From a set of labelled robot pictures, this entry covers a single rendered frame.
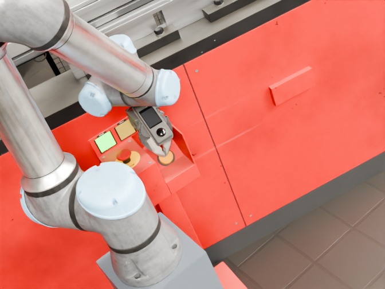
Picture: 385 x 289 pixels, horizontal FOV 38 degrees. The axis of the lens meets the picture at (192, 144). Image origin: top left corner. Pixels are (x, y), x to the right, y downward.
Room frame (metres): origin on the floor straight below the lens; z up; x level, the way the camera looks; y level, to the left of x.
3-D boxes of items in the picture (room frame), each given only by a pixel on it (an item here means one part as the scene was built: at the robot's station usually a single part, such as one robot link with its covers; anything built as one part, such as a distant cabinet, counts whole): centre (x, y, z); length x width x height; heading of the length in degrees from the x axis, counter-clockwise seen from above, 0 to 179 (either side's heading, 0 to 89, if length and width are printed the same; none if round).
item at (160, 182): (1.17, 0.13, 0.75); 0.20 x 0.16 x 0.18; 106
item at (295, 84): (1.45, -0.37, 0.58); 0.15 x 0.02 x 0.07; 98
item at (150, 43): (1.49, 0.06, 0.89); 0.30 x 0.05 x 0.03; 98
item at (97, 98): (1.07, 0.12, 1.03); 0.11 x 0.11 x 0.08; 52
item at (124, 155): (1.15, 0.17, 0.79); 0.04 x 0.04 x 0.04
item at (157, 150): (1.18, 0.10, 0.78); 0.06 x 0.03 x 0.09; 16
